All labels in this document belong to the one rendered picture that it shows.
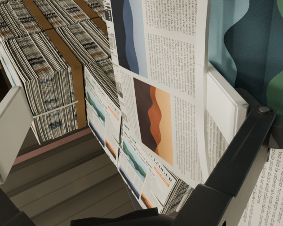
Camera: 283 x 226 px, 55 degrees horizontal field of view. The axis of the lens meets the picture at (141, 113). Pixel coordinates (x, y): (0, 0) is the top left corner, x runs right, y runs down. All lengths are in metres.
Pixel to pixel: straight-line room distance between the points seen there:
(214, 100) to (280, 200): 0.09
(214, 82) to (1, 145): 0.13
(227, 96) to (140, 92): 0.16
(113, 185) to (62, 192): 0.71
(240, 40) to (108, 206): 3.69
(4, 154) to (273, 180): 0.17
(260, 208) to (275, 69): 0.11
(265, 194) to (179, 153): 0.10
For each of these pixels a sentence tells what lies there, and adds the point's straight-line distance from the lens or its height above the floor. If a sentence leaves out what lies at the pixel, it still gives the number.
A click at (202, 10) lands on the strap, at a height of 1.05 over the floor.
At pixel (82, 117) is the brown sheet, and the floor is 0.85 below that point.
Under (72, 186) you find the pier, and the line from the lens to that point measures 3.53.
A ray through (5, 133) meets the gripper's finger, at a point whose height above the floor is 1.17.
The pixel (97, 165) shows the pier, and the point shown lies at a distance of 3.58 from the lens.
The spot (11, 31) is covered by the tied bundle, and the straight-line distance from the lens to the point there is 1.33.
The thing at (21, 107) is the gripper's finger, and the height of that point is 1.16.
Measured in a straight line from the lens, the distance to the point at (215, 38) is 0.20.
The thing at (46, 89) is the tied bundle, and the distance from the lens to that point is 1.11.
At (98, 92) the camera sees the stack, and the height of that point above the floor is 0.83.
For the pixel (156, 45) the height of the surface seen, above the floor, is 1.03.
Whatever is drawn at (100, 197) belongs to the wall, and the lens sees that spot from 3.78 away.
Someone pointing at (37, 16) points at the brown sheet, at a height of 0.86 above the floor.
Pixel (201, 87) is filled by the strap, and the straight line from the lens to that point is 0.19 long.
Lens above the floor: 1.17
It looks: 26 degrees down
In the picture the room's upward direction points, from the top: 113 degrees counter-clockwise
